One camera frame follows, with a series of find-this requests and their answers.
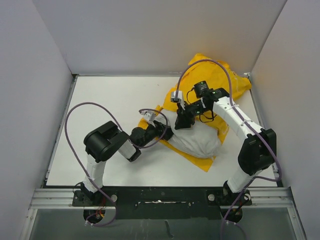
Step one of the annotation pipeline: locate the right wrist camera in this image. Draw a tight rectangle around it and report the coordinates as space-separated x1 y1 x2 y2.
170 90 185 110

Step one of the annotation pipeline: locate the aluminium frame rail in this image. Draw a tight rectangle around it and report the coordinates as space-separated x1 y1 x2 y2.
21 75 306 240

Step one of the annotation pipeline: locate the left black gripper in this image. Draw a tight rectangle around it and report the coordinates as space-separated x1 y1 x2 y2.
137 119 175 149

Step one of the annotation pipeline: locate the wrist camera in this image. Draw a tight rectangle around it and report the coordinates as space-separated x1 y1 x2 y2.
170 90 185 110
140 110 156 125

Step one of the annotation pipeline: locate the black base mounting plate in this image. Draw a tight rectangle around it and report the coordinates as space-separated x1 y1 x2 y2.
72 186 252 223

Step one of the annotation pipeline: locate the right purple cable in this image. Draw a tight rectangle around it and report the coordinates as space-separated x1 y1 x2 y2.
174 59 283 240

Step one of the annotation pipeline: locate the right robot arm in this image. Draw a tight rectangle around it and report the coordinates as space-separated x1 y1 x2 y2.
170 81 277 205

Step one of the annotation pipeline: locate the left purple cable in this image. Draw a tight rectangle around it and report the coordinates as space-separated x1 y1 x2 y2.
64 101 169 228

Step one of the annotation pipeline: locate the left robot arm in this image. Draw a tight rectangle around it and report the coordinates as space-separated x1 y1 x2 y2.
80 121 174 206

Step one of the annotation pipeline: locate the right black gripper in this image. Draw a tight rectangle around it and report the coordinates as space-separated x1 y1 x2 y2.
175 100 209 130

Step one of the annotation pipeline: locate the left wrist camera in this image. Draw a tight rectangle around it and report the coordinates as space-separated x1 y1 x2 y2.
140 110 156 125

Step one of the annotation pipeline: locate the white pillow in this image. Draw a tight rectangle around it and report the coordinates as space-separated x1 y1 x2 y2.
154 109 222 159

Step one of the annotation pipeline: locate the purple cable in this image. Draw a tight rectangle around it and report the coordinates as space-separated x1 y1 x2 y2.
174 59 283 240
64 101 169 228

